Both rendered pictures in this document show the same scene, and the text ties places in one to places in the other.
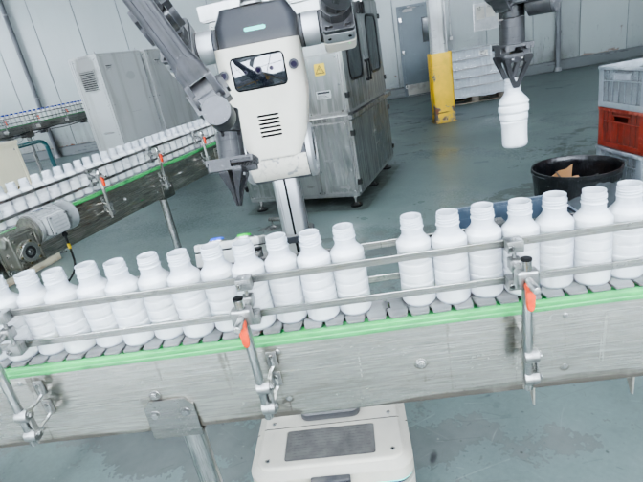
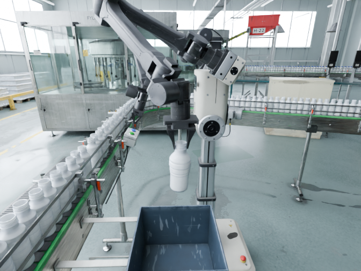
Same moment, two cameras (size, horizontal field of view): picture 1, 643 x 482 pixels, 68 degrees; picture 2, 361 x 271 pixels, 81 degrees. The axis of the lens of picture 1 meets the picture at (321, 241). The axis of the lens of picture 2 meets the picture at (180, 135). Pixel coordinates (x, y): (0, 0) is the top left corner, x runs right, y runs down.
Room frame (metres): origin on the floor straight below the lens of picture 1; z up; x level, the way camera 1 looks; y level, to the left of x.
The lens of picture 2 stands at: (1.10, -1.13, 1.55)
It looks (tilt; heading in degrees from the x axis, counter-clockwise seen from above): 20 degrees down; 82
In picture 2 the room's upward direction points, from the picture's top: straight up
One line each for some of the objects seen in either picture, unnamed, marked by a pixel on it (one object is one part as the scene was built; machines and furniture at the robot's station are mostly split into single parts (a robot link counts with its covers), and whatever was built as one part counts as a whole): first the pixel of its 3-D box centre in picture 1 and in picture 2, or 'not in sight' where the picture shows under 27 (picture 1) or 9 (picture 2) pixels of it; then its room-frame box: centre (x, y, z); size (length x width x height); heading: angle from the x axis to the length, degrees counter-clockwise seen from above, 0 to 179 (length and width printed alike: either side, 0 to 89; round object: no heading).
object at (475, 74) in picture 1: (467, 75); not in sight; (10.06, -3.54, 0.50); 1.24 x 1.03 x 1.00; 87
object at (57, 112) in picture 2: not in sight; (120, 75); (0.34, 4.58, 1.18); 2.88 x 2.73 x 2.35; 174
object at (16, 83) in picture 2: not in sight; (10, 88); (-4.35, 8.07, 0.50); 1.23 x 1.04 x 1.00; 175
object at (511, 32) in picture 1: (511, 34); (180, 111); (1.18, -0.53, 1.41); 0.10 x 0.07 x 0.07; 177
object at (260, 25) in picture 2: not in sight; (258, 64); (4.64, 5.88, 1.40); 0.92 x 0.72 x 2.80; 156
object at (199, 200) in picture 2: not in sight; (204, 216); (1.43, 0.07, 0.49); 0.13 x 0.13 x 0.40; 84
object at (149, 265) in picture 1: (159, 295); (111, 131); (0.81, 0.31, 1.08); 0.06 x 0.06 x 0.17
